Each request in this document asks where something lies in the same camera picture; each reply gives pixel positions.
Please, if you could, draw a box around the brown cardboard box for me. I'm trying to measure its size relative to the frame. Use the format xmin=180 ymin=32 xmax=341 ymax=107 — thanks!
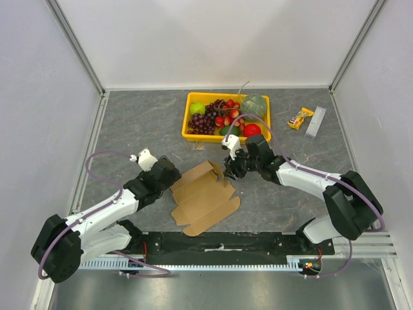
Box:
xmin=170 ymin=161 xmax=241 ymax=237

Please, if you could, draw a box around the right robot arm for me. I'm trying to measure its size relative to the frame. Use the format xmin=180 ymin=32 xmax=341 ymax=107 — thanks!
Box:
xmin=221 ymin=134 xmax=385 ymax=254

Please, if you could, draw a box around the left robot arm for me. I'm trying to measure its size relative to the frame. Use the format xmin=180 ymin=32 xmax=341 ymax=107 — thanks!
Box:
xmin=30 ymin=156 xmax=181 ymax=284

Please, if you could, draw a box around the grey slim box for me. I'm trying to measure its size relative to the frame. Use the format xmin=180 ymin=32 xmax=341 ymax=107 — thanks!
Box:
xmin=305 ymin=107 xmax=327 ymax=140

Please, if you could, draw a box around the green avocado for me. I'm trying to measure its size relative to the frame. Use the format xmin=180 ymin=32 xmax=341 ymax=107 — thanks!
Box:
xmin=219 ymin=125 xmax=241 ymax=136

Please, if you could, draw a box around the red tomato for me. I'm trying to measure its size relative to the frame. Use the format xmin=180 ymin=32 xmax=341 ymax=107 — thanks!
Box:
xmin=243 ymin=123 xmax=261 ymax=138

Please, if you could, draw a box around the red strawberry cluster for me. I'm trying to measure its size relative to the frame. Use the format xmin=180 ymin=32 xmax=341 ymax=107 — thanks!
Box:
xmin=213 ymin=99 xmax=241 ymax=128

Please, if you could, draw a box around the yellow plastic tray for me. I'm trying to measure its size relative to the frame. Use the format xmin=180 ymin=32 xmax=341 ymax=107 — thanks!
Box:
xmin=182 ymin=92 xmax=271 ymax=144

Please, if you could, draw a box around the purple grape bunch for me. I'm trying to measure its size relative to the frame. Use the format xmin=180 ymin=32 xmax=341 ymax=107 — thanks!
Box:
xmin=187 ymin=101 xmax=221 ymax=136

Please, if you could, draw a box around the green netted melon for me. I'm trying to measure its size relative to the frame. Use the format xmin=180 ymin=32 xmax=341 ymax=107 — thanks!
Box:
xmin=237 ymin=81 xmax=268 ymax=121

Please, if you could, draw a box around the green apple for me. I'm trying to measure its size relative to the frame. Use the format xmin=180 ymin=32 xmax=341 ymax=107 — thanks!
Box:
xmin=189 ymin=102 xmax=206 ymax=116

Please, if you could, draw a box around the yellow candy bar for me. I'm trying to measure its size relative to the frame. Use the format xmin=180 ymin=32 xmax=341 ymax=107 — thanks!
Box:
xmin=287 ymin=107 xmax=314 ymax=130

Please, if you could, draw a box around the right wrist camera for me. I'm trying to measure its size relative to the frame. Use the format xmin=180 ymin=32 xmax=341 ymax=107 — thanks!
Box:
xmin=221 ymin=134 xmax=241 ymax=160

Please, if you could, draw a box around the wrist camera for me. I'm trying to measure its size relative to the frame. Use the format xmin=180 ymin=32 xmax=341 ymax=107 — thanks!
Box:
xmin=129 ymin=148 xmax=158 ymax=172
xmin=221 ymin=134 xmax=241 ymax=160

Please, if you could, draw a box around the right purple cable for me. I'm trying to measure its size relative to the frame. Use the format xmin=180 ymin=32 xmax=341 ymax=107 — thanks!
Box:
xmin=224 ymin=113 xmax=387 ymax=279

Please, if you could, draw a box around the purple cable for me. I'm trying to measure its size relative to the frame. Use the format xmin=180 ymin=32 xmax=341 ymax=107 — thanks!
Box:
xmin=37 ymin=150 xmax=172 ymax=280
xmin=224 ymin=113 xmax=387 ymax=279

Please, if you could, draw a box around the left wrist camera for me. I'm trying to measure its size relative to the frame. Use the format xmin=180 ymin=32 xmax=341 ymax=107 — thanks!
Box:
xmin=129 ymin=148 xmax=158 ymax=172

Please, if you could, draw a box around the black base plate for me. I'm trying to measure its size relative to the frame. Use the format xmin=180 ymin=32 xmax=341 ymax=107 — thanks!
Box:
xmin=124 ymin=232 xmax=335 ymax=266

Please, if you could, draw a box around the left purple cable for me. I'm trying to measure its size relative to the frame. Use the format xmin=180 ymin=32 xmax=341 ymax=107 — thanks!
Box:
xmin=37 ymin=150 xmax=172 ymax=280

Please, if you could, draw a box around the slotted cable duct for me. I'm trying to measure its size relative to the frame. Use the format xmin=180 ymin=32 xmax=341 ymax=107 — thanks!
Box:
xmin=79 ymin=254 xmax=304 ymax=272

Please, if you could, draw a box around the right aluminium frame post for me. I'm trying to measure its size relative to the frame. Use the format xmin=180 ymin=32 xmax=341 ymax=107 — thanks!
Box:
xmin=328 ymin=0 xmax=388 ymax=94

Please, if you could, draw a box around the aluminium frame post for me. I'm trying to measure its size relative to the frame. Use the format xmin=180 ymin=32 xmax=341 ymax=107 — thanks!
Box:
xmin=328 ymin=0 xmax=388 ymax=94
xmin=45 ymin=0 xmax=106 ymax=96

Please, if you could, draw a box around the left aluminium frame post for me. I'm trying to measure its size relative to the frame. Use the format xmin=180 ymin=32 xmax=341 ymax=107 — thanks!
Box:
xmin=45 ymin=0 xmax=106 ymax=96

